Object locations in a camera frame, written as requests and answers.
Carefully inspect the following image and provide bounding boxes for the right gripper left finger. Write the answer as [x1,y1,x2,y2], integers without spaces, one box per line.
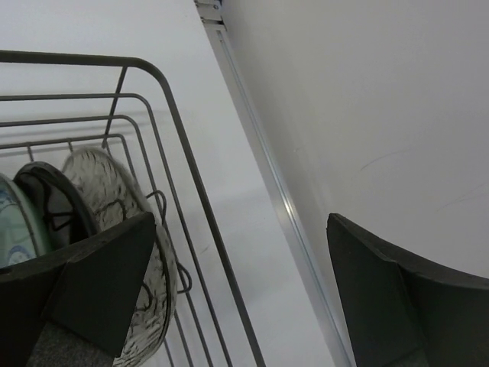
[0,210,157,367]

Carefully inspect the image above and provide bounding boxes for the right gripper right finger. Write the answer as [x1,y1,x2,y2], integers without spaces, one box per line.
[327,213,488,366]

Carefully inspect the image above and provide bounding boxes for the blue patterned ceramic plate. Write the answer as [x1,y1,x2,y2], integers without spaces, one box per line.
[1,174,53,268]

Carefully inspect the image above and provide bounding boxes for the black round plate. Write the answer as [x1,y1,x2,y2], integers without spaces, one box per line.
[14,161,100,250]

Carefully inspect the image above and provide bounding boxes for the clear textured glass plate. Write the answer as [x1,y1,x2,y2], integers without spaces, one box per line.
[62,147,177,366]

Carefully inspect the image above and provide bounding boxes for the aluminium side rail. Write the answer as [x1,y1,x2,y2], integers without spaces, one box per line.
[195,1,355,366]

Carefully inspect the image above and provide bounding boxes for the metal wire dish rack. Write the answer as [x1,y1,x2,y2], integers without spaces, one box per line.
[1,50,264,366]

